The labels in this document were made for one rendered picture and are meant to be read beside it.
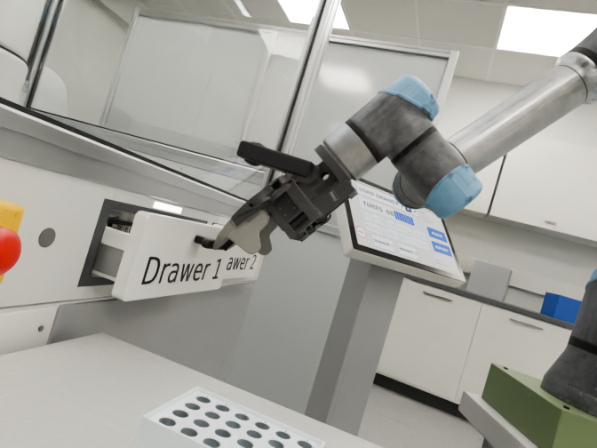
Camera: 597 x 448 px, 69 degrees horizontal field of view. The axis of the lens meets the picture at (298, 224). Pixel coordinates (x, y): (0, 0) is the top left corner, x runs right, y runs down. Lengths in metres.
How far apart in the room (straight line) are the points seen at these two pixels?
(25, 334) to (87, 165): 0.20
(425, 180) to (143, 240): 0.37
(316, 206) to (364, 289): 0.89
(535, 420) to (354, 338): 0.81
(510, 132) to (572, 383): 0.40
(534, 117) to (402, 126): 0.26
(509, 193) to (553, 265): 0.77
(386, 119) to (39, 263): 0.44
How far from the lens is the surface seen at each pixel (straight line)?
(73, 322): 0.62
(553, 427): 0.76
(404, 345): 3.53
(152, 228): 0.56
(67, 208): 0.55
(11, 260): 0.41
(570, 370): 0.84
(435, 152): 0.60
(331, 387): 1.54
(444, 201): 0.60
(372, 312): 1.52
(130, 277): 0.56
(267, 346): 2.40
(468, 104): 4.49
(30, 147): 0.49
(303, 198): 0.59
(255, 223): 0.61
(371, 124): 0.60
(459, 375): 3.56
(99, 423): 0.43
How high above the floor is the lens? 0.96
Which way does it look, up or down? 1 degrees up
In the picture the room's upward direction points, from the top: 17 degrees clockwise
